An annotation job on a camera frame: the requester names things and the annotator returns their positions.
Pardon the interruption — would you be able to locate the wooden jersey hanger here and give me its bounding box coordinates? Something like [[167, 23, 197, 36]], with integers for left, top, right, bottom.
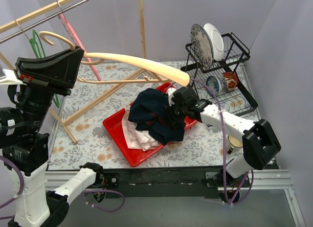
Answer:
[[38, 30, 191, 86]]

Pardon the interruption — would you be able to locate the pink plastic hanger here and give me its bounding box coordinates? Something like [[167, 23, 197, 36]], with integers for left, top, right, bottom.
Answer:
[[55, 14, 101, 81]]

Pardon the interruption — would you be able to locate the navy basketball jersey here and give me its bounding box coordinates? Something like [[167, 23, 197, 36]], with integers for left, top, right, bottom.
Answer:
[[128, 88, 185, 145]]

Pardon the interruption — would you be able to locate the green plastic hanger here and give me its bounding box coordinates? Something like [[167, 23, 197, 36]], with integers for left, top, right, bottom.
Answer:
[[29, 30, 61, 108]]

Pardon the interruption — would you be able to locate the white tank top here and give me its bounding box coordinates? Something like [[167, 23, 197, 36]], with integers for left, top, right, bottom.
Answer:
[[122, 105, 131, 123], [121, 114, 167, 152]]

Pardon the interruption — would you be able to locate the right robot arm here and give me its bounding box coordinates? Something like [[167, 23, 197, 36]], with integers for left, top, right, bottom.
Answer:
[[166, 87, 281, 187]]

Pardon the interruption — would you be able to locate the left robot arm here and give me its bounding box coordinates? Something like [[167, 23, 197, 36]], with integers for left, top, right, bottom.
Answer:
[[0, 46, 104, 227]]

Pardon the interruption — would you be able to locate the blue patterned bowl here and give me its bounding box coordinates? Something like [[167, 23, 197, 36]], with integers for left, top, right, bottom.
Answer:
[[206, 75, 223, 97]]

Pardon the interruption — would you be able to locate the floral table mat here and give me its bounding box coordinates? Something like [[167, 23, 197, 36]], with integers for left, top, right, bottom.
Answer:
[[47, 60, 273, 170]]

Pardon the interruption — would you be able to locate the red patterned bowl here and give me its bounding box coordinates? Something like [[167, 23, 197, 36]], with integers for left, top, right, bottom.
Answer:
[[223, 71, 239, 91]]

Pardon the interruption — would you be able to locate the blue floral plate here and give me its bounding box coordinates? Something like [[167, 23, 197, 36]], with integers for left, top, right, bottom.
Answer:
[[190, 24, 214, 68]]

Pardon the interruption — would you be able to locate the cream ceramic cup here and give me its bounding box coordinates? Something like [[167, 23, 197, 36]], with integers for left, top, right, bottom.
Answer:
[[226, 135, 243, 155]]

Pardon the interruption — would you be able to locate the wooden clothes rack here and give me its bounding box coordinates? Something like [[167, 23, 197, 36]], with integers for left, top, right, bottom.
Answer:
[[0, 0, 172, 144]]

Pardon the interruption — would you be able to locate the white plate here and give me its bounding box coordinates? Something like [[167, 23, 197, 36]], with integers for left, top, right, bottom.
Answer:
[[203, 23, 224, 61]]

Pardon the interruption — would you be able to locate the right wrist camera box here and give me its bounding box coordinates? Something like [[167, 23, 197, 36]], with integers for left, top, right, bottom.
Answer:
[[166, 88, 177, 102]]

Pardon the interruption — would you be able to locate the black wire dish rack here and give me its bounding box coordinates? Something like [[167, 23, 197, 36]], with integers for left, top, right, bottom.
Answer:
[[180, 32, 259, 120]]

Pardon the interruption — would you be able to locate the metal hanging rail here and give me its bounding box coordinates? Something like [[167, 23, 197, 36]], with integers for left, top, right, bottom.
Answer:
[[0, 0, 108, 44]]

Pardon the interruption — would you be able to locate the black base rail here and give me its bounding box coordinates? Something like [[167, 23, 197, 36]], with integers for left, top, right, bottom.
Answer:
[[97, 167, 251, 200]]

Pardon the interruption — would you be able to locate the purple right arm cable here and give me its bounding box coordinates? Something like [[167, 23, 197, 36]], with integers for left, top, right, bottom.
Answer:
[[168, 79, 254, 205]]

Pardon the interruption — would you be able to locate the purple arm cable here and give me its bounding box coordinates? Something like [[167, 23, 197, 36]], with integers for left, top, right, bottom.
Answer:
[[0, 155, 125, 213], [168, 79, 254, 205]]

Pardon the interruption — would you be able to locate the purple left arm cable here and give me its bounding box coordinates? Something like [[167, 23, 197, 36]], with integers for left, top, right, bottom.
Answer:
[[0, 155, 125, 213]]

